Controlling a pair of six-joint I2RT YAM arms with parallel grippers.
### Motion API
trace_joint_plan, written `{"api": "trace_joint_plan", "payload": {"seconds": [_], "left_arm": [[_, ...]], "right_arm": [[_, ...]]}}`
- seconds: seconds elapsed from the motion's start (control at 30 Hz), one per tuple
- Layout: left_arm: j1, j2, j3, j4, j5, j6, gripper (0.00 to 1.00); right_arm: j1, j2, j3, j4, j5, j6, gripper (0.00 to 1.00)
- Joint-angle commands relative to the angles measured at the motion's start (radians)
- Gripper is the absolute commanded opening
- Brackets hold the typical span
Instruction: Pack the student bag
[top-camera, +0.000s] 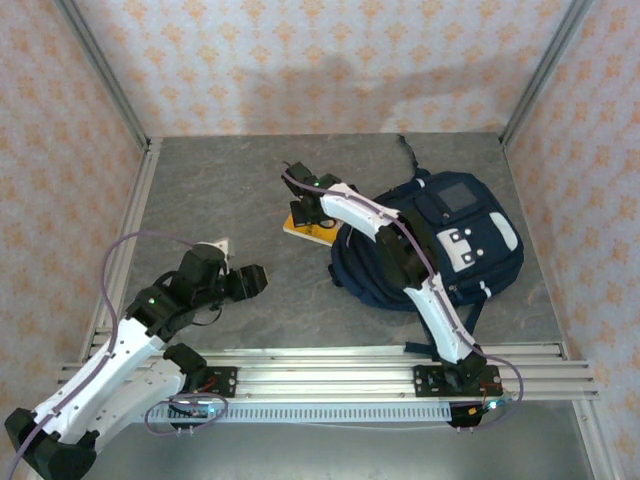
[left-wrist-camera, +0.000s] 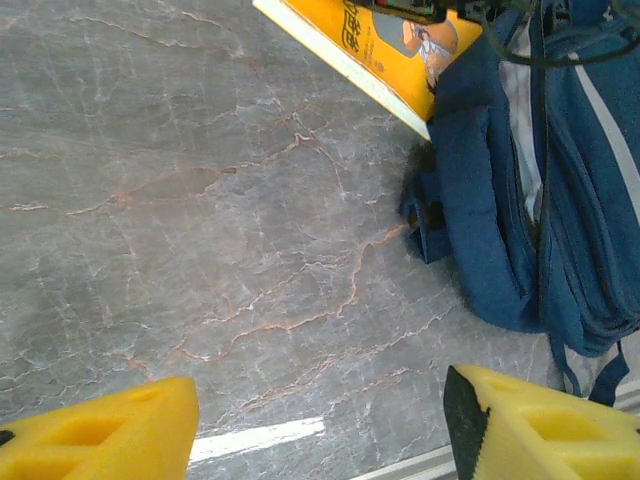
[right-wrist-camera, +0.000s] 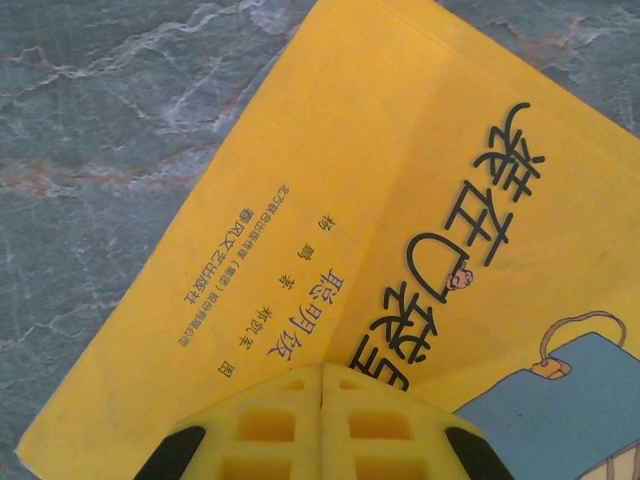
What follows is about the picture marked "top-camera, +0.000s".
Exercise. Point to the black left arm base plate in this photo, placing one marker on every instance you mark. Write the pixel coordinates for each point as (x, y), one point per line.
(227, 382)

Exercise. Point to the navy blue student backpack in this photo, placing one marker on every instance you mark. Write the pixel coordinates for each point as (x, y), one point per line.
(465, 235)

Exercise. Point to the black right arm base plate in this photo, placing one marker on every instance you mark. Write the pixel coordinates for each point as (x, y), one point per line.
(425, 382)

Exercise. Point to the aluminium table side rail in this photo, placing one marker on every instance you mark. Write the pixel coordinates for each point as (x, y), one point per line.
(130, 210)

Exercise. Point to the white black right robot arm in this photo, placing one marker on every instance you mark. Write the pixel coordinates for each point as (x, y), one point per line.
(350, 205)

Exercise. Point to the aluminium mounting rail beam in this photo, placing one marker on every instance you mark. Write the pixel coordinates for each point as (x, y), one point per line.
(325, 372)

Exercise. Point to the small circuit board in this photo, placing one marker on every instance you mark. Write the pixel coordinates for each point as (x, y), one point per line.
(197, 413)
(492, 405)

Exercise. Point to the aluminium frame leg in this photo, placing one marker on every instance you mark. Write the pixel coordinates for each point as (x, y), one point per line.
(597, 440)

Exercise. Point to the aluminium corner post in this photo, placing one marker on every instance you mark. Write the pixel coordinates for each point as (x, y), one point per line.
(101, 65)
(547, 65)

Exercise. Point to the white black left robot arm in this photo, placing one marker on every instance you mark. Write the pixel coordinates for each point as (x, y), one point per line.
(125, 345)

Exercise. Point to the dark blue yellow-label book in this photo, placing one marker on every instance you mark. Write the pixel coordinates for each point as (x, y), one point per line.
(312, 236)

